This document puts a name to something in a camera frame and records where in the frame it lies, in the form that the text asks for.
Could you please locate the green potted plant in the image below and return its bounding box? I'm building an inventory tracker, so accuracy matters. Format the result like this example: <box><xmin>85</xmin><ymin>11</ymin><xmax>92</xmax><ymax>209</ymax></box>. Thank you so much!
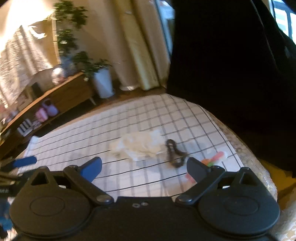
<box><xmin>53</xmin><ymin>1</ymin><xmax>111</xmax><ymax>80</ymax></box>

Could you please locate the beige curtain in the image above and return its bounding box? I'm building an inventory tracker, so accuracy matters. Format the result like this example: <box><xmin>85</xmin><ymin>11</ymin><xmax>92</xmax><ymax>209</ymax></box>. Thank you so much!
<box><xmin>113</xmin><ymin>1</ymin><xmax>171</xmax><ymax>90</ymax></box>

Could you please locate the patterned hanging cloth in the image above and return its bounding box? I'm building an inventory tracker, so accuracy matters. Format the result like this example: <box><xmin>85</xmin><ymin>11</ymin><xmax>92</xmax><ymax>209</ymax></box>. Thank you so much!
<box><xmin>1</xmin><ymin>18</ymin><xmax>61</xmax><ymax>106</ymax></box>

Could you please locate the pink small case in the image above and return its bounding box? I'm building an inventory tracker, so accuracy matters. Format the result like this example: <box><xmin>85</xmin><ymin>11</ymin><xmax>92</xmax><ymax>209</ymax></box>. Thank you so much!
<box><xmin>35</xmin><ymin>108</ymin><xmax>48</xmax><ymax>123</ymax></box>

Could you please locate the small plush on sideboard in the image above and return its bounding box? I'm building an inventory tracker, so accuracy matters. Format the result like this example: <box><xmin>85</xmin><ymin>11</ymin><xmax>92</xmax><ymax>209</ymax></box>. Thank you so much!
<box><xmin>51</xmin><ymin>67</ymin><xmax>66</xmax><ymax>85</ymax></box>

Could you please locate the white plant pot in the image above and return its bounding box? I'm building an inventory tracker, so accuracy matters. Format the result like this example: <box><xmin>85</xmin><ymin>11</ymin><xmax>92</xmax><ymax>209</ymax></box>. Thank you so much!
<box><xmin>93</xmin><ymin>68</ymin><xmax>114</xmax><ymax>99</ymax></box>

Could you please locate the cream cloth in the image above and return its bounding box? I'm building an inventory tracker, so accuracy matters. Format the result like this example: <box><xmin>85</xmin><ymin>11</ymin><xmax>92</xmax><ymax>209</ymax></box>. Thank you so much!
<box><xmin>109</xmin><ymin>130</ymin><xmax>166</xmax><ymax>162</ymax></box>

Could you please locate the dark scrunchie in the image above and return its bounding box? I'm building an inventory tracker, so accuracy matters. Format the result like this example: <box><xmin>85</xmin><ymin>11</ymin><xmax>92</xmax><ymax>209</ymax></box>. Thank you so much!
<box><xmin>166</xmin><ymin>139</ymin><xmax>188</xmax><ymax>168</ymax></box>

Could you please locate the pink white plush toy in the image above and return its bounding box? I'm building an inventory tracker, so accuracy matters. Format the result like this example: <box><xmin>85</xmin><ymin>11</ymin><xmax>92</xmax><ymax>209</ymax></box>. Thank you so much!
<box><xmin>186</xmin><ymin>151</ymin><xmax>228</xmax><ymax>184</ymax></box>

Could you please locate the white black grid tablecloth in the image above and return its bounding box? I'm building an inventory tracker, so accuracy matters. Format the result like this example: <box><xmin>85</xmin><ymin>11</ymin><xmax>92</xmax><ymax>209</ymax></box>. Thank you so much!
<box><xmin>19</xmin><ymin>94</ymin><xmax>243</xmax><ymax>197</ymax></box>

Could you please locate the left hand blue glove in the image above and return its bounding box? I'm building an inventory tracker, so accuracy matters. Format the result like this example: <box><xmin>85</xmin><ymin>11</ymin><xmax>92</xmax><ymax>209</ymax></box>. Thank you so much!
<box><xmin>0</xmin><ymin>198</ymin><xmax>13</xmax><ymax>240</ymax></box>

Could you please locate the purple kettlebell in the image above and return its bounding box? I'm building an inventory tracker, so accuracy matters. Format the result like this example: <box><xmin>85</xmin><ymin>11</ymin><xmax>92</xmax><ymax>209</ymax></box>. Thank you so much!
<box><xmin>42</xmin><ymin>98</ymin><xmax>59</xmax><ymax>117</ymax></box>

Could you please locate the wooden sideboard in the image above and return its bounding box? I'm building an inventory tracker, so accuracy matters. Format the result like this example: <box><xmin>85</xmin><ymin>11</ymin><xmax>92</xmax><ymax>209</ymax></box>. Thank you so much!
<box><xmin>1</xmin><ymin>72</ymin><xmax>96</xmax><ymax>158</ymax></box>

